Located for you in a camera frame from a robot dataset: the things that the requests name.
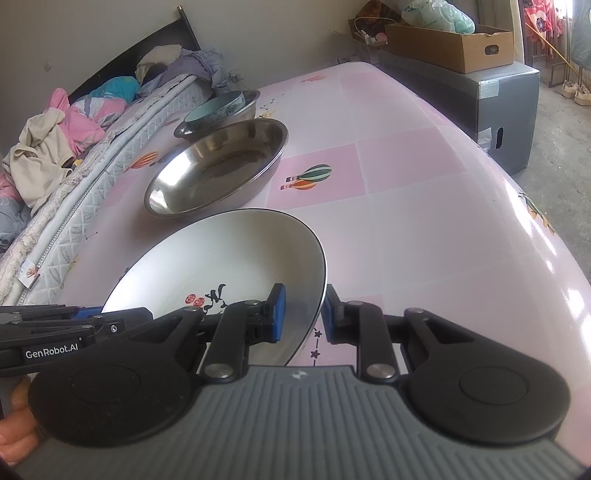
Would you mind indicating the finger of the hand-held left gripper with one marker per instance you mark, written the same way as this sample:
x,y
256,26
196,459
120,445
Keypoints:
x,y
129,321
90,313

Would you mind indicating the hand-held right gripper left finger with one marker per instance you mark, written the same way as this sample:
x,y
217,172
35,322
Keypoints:
x,y
278,314

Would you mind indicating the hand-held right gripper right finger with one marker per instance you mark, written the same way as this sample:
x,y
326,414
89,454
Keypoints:
x,y
330,318

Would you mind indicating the white floral plate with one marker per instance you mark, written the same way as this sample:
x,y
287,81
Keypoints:
x,y
221,258

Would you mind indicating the wide shallow steel dish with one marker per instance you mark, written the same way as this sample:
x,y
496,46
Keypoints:
x,y
217,170

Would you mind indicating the deep steel bowl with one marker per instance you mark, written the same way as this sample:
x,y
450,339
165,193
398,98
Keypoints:
x,y
240,117

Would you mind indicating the teal ceramic bowl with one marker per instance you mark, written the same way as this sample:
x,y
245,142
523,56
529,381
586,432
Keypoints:
x,y
217,108

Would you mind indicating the person's left hand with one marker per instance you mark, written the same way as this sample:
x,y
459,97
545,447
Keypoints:
x,y
16,438

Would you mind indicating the mattress label tag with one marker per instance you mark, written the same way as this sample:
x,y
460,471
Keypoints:
x,y
30,274

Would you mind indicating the pink printed tablecloth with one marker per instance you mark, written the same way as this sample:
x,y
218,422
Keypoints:
x,y
415,221

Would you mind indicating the white quilted mattress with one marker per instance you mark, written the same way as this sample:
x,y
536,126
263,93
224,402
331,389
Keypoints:
x,y
115,166

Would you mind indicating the cream hooded garment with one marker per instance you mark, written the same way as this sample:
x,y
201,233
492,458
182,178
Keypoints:
x,y
39,157

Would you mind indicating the pink blanket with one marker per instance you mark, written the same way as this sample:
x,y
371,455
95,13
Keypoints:
x,y
87,124

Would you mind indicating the teal printed quilt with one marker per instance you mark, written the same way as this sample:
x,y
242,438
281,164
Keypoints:
x,y
113,90

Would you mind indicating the black garment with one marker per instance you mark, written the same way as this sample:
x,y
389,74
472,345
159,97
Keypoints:
x,y
154,74

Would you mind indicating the purple grey bedding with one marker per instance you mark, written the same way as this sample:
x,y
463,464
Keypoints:
x,y
196,64

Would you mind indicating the cream folded cloth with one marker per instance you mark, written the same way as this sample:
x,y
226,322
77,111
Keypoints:
x,y
159,55

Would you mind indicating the grey carton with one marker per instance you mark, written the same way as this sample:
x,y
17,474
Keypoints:
x,y
498,106

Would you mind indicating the open cardboard box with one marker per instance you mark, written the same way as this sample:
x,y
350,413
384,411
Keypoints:
x,y
369,37

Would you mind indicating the long brown cardboard box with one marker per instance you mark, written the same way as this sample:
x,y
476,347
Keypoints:
x,y
461,48

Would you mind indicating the brown gift bag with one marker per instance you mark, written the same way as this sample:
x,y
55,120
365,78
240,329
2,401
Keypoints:
x,y
381,11

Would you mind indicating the green white plastic bag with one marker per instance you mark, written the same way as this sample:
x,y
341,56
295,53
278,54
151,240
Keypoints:
x,y
438,16

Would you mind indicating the beige curtain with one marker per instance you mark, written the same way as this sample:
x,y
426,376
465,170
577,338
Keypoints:
x,y
498,27

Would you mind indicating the metal clothes rack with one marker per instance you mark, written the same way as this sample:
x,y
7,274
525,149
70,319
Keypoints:
x,y
556,69

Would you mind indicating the yellow stick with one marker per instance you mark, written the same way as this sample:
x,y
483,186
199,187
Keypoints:
x,y
554,44

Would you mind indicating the red floral cloth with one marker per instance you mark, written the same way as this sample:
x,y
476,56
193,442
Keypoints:
x,y
547,18

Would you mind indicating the blue patterned cloth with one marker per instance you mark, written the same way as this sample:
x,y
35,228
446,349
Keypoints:
x,y
582,27

